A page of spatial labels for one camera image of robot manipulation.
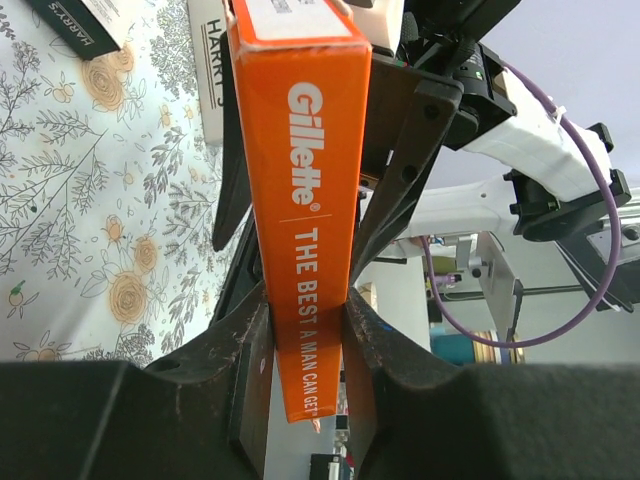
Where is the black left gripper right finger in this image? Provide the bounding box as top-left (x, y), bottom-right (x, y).
top-left (342, 290), bottom-right (639, 479)

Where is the orange Gillette Styler razor box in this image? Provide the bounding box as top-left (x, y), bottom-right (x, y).
top-left (225, 1), bottom-right (372, 423)

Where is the white Harry's box black end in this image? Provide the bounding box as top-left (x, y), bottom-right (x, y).
top-left (27, 0), bottom-right (145, 60)

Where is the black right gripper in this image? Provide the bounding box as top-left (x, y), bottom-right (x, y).
top-left (350, 1), bottom-right (518, 280)

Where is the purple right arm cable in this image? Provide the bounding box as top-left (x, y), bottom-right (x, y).
top-left (419, 62), bottom-right (621, 350)

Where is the floral paper table mat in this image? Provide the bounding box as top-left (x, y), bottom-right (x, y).
top-left (1, 1), bottom-right (234, 366)

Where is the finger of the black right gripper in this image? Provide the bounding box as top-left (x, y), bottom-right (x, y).
top-left (212, 32), bottom-right (251, 250)

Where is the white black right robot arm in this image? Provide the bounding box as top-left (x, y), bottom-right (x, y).
top-left (350, 1), bottom-right (631, 266)

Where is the white Harry's razor box right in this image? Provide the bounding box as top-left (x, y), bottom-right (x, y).
top-left (187, 0), bottom-right (227, 146)

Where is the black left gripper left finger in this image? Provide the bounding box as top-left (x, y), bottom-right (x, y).
top-left (1, 285), bottom-right (273, 479)

